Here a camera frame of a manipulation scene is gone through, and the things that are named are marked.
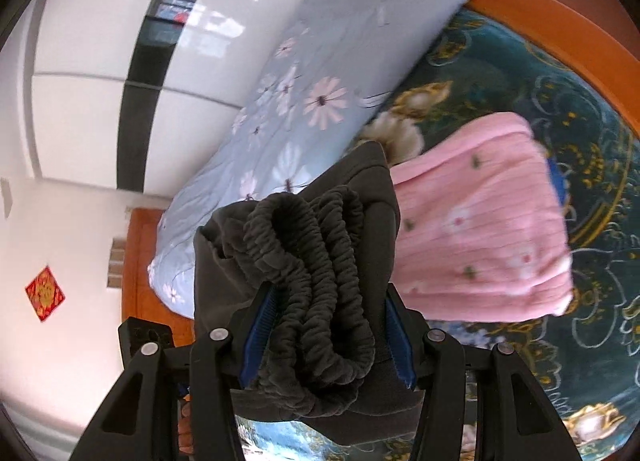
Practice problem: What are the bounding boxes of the orange wooden bed frame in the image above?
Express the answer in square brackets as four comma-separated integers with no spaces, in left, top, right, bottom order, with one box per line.
[122,0,639,345]

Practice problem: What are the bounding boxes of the light blue floral quilt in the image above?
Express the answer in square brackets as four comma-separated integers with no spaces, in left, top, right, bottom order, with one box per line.
[148,0,469,317]

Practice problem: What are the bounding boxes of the pink folded garment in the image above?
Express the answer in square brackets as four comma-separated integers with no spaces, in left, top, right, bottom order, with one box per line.
[390,112,573,322]

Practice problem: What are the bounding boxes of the white wardrobe with black stripe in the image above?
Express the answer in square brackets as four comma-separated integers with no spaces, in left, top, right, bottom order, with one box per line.
[1,0,302,198]

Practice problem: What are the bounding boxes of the teal floral bed blanket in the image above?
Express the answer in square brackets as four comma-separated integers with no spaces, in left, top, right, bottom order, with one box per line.
[228,9,639,460]

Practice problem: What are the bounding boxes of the person's hand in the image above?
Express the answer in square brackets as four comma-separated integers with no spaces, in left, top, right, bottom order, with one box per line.
[177,396,194,455]

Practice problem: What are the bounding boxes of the red paper wall decoration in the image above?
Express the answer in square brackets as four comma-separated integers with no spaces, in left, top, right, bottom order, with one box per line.
[25,266,65,322]

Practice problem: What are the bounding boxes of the dark grey sweatpants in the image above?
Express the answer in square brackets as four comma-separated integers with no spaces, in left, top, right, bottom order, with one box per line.
[193,142,423,446]

